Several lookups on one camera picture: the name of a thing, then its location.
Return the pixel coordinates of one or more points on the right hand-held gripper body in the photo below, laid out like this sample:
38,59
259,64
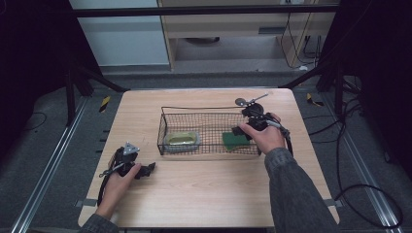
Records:
256,116

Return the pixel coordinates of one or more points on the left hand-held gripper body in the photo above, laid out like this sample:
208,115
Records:
124,160

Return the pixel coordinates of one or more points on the green scouring pad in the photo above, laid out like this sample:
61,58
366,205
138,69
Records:
233,142

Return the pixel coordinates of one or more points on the person's right hand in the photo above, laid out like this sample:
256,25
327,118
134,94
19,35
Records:
270,137

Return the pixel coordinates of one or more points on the person's left hand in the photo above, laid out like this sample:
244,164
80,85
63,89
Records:
115,191

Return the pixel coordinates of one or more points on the yellow and black tape strip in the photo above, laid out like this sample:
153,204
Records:
105,103
313,100

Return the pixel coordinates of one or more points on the black metal stand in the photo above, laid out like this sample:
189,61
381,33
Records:
69,97
338,87

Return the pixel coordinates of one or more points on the light wooden cabinet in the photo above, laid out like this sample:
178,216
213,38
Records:
226,26

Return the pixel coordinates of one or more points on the white cabinet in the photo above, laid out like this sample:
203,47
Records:
123,42

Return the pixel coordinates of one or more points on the black curtain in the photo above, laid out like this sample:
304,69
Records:
32,64
382,64

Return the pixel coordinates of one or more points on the grey table edge bracket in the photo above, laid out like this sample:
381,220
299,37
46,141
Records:
85,203
333,203

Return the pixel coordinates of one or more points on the aluminium floor rail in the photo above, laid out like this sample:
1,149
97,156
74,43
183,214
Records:
366,178
48,168

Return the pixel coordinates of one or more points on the black horizontal frame bar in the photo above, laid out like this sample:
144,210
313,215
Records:
194,11

